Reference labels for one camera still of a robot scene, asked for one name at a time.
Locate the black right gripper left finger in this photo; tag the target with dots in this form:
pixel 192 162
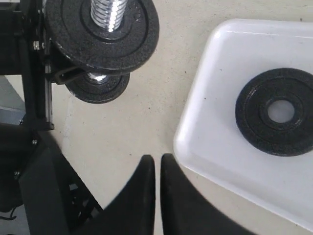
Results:
pixel 132 212

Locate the black weight plate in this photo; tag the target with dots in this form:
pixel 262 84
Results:
pixel 92 91
pixel 290 138
pixel 66 22

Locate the chrome threaded dumbbell bar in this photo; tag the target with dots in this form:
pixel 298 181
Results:
pixel 105 18

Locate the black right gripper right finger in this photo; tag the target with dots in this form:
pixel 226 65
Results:
pixel 185 211

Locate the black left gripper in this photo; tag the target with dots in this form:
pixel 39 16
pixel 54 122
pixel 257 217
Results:
pixel 23 51

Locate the white plastic tray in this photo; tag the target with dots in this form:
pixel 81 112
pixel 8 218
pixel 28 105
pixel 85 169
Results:
pixel 208 140

